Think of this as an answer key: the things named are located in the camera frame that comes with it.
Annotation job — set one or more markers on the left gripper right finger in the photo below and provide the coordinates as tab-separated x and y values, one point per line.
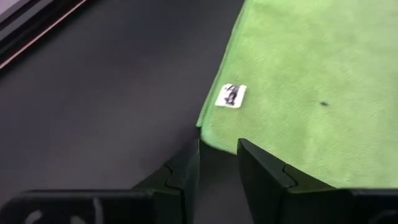
270	196

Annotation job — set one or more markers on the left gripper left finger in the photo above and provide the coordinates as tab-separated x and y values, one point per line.
168	202

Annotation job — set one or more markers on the green microfiber towel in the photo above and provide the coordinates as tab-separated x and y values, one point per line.
311	77

